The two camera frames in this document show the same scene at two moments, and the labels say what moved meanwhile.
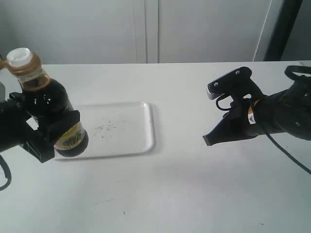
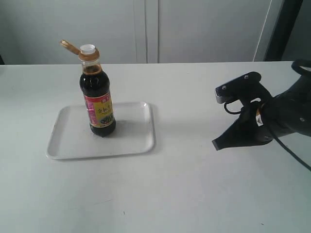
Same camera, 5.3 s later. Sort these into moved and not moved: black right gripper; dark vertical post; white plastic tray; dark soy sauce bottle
Moved: dark soy sauce bottle; black right gripper
Not moved: dark vertical post; white plastic tray
